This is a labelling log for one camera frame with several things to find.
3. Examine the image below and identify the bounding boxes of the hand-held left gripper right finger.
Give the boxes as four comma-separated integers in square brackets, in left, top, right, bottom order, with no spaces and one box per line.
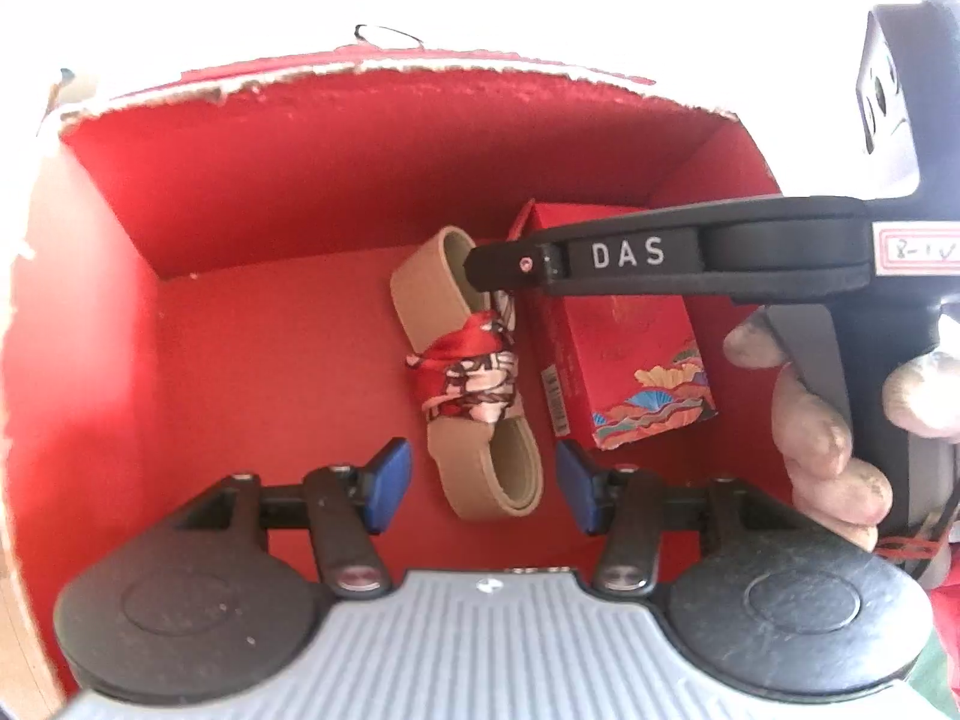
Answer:
[555,441,796,597]

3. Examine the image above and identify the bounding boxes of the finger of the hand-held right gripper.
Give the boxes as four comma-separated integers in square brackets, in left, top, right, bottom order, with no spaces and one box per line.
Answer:
[463,236,552,295]

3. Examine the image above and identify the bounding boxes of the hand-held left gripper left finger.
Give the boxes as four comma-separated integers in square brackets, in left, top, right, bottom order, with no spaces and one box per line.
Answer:
[171,439,413,601]

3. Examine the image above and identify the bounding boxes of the beige belt with red scarf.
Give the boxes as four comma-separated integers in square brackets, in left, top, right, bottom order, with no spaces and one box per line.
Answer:
[390,226,545,522]

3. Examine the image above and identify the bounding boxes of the small red patterned carton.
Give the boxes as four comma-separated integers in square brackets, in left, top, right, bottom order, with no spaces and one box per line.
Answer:
[510,199,717,451]

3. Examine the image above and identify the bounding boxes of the red cardboard box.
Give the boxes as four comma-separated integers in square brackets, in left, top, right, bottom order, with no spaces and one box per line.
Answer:
[0,45,800,695]

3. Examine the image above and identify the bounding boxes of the person's right hand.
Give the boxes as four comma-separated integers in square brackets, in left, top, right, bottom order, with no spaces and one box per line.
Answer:
[724,311,960,550]

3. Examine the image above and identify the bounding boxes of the black wire glasses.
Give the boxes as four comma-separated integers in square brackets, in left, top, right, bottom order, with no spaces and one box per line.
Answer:
[354,24,422,46]

